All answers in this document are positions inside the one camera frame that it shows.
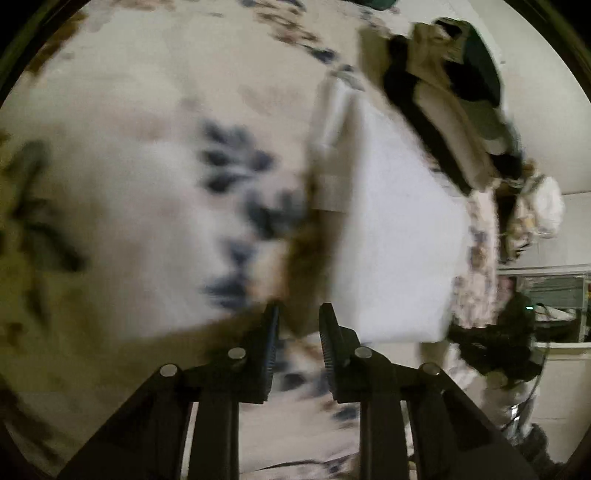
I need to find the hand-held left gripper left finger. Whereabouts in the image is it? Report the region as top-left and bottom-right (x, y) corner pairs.
(55, 300), (282, 480)

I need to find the pile of clothes on chair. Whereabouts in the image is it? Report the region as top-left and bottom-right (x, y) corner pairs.
(501, 173), (566, 243)

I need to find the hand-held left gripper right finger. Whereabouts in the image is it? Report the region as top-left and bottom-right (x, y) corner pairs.
(318, 302), (541, 480)

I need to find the white t-shirt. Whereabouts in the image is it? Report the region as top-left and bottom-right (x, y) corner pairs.
(313, 78), (472, 346)

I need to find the bed with floral sheet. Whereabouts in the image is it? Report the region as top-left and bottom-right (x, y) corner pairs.
(0, 0), (506, 480)

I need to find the stack of folded clothes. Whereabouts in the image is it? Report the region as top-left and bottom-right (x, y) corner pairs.
(359, 17), (526, 195)

